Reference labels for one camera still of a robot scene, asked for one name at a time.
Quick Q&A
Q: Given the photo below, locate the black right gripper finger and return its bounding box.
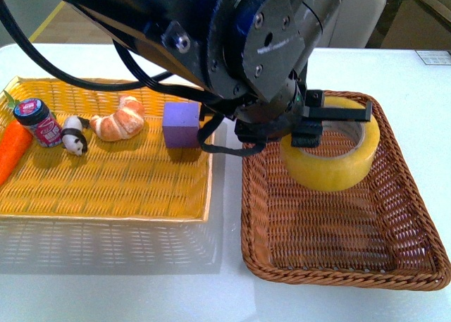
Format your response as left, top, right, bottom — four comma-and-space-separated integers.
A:
304, 101, 373, 122

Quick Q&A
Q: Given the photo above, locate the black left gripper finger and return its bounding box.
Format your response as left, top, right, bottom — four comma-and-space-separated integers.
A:
291, 120, 321, 147

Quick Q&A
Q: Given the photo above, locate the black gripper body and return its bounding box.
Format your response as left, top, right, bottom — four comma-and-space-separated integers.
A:
200, 59, 326, 145

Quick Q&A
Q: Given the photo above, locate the clear yellowish tape roll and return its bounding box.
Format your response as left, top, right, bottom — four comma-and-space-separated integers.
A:
280, 97, 380, 192

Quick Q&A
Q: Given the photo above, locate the brown wicker basket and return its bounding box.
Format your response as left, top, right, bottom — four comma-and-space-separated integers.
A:
241, 103, 450, 291

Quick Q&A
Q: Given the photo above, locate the yellow woven basket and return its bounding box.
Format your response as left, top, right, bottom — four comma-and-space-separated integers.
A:
1, 88, 218, 273

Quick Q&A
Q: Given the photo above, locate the label sticker on table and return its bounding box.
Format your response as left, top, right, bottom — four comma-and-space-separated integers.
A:
415, 50, 451, 66

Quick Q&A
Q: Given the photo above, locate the grey chair right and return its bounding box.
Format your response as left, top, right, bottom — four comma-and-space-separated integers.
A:
317, 0, 386, 49

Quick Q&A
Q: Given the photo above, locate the purple foam cube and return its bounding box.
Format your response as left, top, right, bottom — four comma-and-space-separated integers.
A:
162, 102, 199, 149

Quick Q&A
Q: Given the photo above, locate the toy croissant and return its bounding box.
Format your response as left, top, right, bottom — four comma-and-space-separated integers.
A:
89, 96, 145, 142

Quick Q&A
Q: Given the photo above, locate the toy panda figure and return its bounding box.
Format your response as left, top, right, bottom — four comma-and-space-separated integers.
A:
61, 116, 89, 156

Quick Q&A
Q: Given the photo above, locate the small red label jar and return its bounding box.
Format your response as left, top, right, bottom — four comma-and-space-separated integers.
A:
13, 98, 62, 148

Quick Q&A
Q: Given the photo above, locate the orange toy carrot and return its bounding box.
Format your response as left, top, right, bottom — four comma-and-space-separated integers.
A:
0, 90, 34, 187

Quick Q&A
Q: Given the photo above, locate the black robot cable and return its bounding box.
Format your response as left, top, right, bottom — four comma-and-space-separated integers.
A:
0, 0, 268, 157

